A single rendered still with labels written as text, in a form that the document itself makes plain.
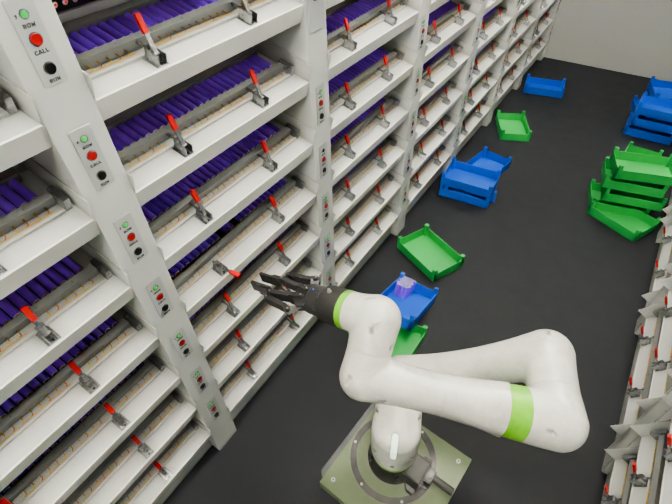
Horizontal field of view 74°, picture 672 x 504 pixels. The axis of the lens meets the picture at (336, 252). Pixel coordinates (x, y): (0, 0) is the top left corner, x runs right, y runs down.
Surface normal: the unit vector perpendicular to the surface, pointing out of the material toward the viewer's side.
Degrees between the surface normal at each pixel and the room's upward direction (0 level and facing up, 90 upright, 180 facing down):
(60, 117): 90
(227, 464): 0
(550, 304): 0
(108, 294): 15
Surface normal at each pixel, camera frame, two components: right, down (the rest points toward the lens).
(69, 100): 0.83, 0.38
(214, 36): 0.20, -0.58
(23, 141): 0.81, 0.55
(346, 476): -0.06, -0.68
